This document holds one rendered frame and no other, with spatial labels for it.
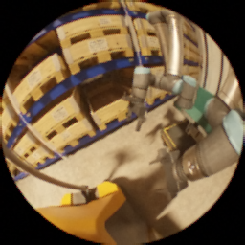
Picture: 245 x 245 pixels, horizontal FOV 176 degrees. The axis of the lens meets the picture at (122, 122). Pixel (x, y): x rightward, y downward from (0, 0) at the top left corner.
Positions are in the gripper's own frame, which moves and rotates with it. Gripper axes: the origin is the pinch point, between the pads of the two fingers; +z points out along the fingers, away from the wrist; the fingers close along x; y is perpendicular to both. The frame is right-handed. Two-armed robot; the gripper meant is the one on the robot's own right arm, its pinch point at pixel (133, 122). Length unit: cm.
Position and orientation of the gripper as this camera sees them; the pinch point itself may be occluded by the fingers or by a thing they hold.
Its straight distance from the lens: 51.9
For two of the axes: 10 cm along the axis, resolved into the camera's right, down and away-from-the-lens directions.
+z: -1.3, 8.7, 4.8
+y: 9.3, -0.6, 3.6
